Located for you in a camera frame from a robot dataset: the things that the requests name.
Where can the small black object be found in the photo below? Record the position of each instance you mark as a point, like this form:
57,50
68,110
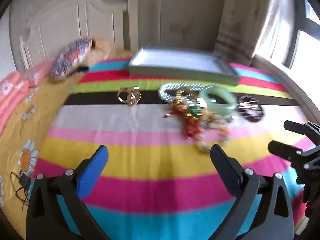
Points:
83,68

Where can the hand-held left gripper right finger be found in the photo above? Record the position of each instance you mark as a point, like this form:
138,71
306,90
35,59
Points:
225,165

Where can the yellow daisy bedsheet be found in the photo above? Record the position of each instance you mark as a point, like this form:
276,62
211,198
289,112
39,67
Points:
50,100

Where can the beige pillow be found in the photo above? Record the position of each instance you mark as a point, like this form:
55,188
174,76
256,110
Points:
103,48

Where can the green jade bangle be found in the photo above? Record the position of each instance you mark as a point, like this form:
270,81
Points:
232,100

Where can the sheer white curtain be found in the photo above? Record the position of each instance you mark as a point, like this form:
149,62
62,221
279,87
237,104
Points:
277,17

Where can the colourful striped mat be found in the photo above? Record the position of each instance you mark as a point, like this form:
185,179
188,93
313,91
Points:
150,140

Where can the grey window sill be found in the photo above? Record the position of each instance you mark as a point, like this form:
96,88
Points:
295,85

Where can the grey shallow box tray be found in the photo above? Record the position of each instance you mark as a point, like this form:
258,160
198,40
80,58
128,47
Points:
175,60

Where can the dark framed window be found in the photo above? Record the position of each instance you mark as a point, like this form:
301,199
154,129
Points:
310,30

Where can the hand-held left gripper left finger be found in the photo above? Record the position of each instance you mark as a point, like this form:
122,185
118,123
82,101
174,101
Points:
96,165

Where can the patterned round pillow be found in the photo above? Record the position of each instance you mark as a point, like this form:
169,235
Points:
70,57

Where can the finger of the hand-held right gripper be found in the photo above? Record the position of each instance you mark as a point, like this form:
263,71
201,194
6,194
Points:
297,127
285,150

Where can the pile of mixed jewelry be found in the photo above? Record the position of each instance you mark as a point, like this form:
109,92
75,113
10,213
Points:
192,110

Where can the white bed headboard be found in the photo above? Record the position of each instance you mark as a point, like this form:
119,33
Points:
62,20

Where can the brown curtain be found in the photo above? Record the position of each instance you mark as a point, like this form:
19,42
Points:
237,20

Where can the pink folded blanket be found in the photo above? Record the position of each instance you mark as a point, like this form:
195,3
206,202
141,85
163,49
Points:
15,90

